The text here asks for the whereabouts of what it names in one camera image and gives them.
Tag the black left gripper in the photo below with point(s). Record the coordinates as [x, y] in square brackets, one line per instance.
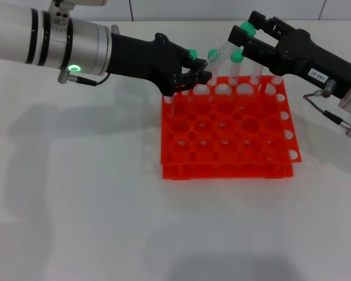
[143, 61]

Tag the orange test tube rack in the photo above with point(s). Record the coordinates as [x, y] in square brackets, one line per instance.
[210, 134]

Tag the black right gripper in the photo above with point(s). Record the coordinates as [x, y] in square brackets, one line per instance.
[307, 55]

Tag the green-capped clear test tube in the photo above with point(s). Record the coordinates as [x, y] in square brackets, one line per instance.
[276, 79]
[213, 53]
[169, 104]
[237, 57]
[193, 54]
[226, 47]
[257, 73]

